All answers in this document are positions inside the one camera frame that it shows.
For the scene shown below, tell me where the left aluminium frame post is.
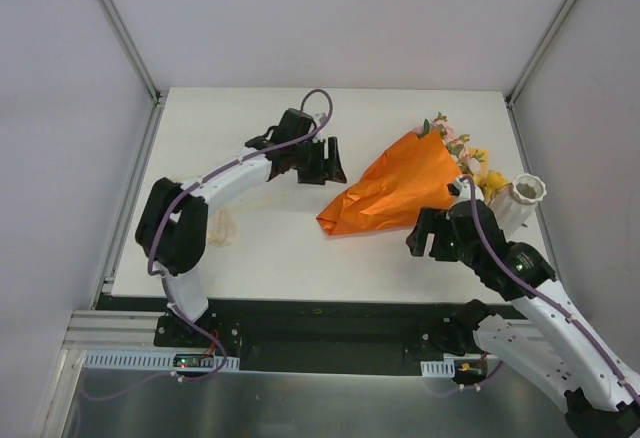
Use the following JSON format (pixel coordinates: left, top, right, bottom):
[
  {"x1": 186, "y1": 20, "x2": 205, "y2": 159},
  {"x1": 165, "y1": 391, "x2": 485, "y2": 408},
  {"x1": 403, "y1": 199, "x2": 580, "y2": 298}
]
[{"x1": 97, "y1": 0, "x2": 162, "y2": 104}]

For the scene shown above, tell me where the aluminium rail front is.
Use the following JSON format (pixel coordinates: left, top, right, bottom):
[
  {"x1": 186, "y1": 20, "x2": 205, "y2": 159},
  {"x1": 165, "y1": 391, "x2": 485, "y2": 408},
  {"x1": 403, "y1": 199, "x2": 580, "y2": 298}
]
[{"x1": 62, "y1": 307, "x2": 171, "y2": 352}]

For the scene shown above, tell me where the flower bunch pink yellow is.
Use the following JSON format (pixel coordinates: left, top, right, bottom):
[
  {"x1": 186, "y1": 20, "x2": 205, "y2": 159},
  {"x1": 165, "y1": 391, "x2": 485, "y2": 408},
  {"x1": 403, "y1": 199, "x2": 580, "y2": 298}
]
[{"x1": 413, "y1": 113, "x2": 509, "y2": 204}]

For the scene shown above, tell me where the right aluminium frame post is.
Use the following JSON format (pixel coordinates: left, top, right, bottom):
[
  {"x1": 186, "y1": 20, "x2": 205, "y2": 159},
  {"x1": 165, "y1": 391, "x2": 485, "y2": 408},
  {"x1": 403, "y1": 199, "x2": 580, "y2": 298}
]
[{"x1": 505, "y1": 0, "x2": 580, "y2": 109}]

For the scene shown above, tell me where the cream ribbon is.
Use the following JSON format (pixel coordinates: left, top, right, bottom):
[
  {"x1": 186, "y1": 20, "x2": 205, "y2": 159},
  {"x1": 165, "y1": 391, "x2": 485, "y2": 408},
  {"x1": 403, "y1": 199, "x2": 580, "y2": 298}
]
[{"x1": 206, "y1": 208, "x2": 238, "y2": 247}]

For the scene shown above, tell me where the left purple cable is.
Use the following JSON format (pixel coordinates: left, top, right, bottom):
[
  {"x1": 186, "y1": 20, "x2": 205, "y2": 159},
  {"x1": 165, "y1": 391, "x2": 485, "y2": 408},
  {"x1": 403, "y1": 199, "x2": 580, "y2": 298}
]
[{"x1": 147, "y1": 88, "x2": 335, "y2": 384}]

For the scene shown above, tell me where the white ribbed vase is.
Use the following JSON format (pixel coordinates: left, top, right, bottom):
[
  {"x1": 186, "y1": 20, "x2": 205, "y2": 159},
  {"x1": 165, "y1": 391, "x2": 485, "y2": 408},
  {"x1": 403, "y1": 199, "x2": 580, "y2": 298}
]
[{"x1": 489, "y1": 173, "x2": 547, "y2": 238}]

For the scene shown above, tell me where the left white cable duct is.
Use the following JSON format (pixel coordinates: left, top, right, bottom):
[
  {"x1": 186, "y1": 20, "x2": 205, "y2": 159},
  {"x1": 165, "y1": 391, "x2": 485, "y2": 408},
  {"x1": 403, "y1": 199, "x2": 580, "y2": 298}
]
[{"x1": 84, "y1": 350, "x2": 240, "y2": 373}]

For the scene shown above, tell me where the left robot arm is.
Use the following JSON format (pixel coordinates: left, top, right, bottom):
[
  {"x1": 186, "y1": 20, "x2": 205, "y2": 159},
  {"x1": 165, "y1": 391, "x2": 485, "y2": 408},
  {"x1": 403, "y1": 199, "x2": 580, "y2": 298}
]
[{"x1": 134, "y1": 108, "x2": 347, "y2": 347}]

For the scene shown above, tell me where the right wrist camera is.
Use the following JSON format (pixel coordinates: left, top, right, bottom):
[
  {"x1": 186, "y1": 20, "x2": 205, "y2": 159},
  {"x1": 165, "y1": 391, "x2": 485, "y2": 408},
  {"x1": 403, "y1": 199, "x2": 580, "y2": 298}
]
[{"x1": 447, "y1": 175, "x2": 475, "y2": 205}]

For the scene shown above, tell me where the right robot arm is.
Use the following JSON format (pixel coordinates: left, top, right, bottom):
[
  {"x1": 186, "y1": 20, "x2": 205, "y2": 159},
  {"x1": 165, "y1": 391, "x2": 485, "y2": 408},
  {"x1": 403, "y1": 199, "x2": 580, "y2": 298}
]
[{"x1": 406, "y1": 200, "x2": 639, "y2": 437}]

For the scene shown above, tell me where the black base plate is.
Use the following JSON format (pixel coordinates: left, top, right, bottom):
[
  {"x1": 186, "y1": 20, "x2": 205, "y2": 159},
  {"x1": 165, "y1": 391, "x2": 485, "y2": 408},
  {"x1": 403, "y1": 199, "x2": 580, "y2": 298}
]
[{"x1": 94, "y1": 294, "x2": 576, "y2": 374}]

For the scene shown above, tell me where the white cable duct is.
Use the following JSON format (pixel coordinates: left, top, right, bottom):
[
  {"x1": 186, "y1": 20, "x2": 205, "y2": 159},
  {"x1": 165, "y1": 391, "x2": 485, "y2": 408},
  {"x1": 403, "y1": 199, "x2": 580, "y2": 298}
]
[
  {"x1": 420, "y1": 359, "x2": 456, "y2": 379},
  {"x1": 84, "y1": 350, "x2": 240, "y2": 373}
]

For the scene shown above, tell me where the aluminium frame post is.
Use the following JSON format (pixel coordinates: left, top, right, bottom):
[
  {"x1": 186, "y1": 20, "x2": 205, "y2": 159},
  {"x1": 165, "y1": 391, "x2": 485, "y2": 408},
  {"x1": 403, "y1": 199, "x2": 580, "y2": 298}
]
[
  {"x1": 505, "y1": 0, "x2": 580, "y2": 109},
  {"x1": 97, "y1": 0, "x2": 162, "y2": 104}
]

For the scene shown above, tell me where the orange wrapping paper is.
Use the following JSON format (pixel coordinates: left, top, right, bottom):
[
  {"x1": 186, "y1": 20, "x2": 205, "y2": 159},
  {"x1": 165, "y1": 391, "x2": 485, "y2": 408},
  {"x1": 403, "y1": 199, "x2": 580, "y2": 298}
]
[{"x1": 316, "y1": 131, "x2": 463, "y2": 237}]

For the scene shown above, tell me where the right white cable duct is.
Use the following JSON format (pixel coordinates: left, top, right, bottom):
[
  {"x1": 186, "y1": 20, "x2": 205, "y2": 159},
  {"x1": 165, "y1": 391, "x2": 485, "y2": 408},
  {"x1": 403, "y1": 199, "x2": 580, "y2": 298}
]
[{"x1": 420, "y1": 359, "x2": 456, "y2": 379}]

